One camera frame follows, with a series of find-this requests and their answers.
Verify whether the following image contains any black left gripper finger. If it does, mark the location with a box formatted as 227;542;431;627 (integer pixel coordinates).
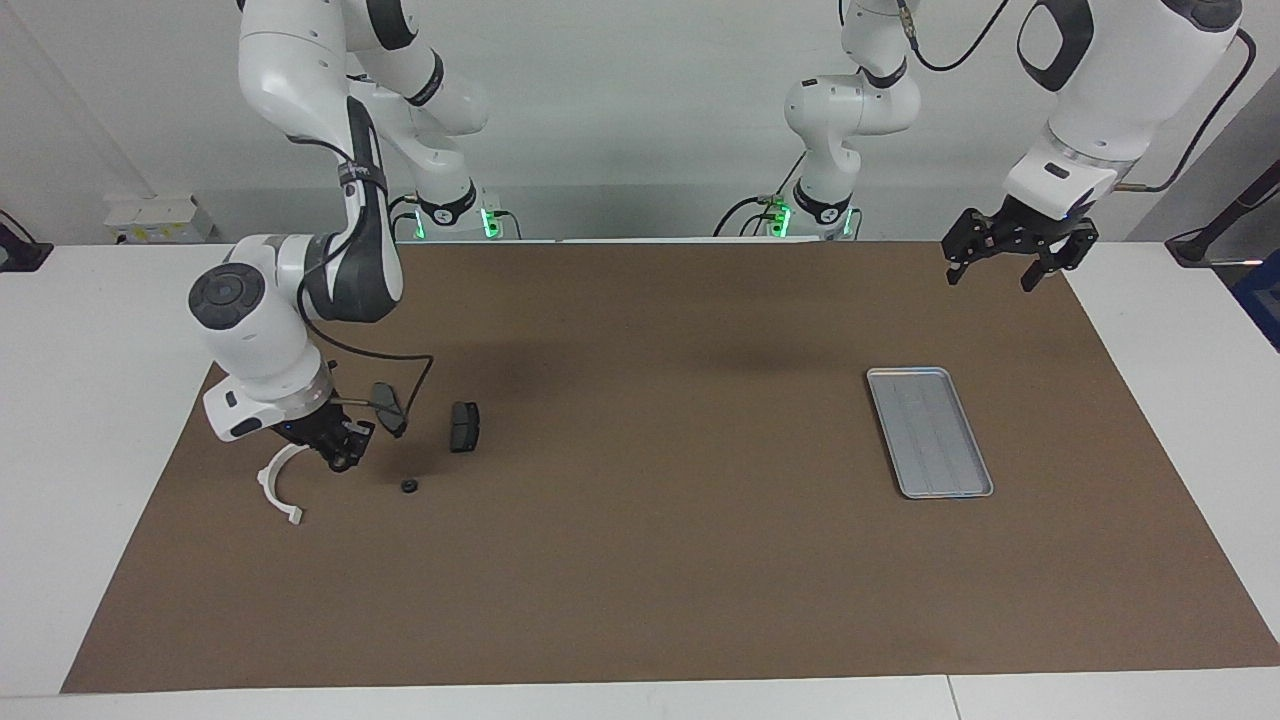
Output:
1020;220;1100;293
941;207;993;288

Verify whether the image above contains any grey metal tray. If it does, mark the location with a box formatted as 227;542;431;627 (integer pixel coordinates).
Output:
865;366;995;500

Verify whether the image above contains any dark tapered brake pad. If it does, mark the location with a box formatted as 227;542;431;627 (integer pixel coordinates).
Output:
371;382;408;439

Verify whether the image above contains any black stand with slanted pole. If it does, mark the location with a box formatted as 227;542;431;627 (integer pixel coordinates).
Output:
1165;160;1280;268

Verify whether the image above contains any blue box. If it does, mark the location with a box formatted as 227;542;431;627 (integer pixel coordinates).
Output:
1232;250;1280;353

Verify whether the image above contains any brown table mat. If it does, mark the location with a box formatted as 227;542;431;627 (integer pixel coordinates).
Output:
60;240;1280;694

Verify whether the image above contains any black stand with flat base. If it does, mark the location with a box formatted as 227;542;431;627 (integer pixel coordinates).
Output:
0;210;53;273

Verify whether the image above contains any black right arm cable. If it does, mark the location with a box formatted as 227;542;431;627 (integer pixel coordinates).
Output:
285;135;435;413

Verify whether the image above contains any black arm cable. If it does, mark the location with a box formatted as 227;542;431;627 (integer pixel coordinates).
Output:
285;135;435;413
895;0;1258;193

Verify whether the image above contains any white curved plastic bracket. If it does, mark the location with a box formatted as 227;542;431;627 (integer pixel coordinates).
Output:
256;443;311;526

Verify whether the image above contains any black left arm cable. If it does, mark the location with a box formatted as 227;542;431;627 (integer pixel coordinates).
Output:
895;0;1258;193

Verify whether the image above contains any black base cable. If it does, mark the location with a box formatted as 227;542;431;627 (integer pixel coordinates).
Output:
713;150;807;239

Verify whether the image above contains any white wall socket box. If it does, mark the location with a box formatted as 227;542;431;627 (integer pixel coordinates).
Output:
105;196;216;245

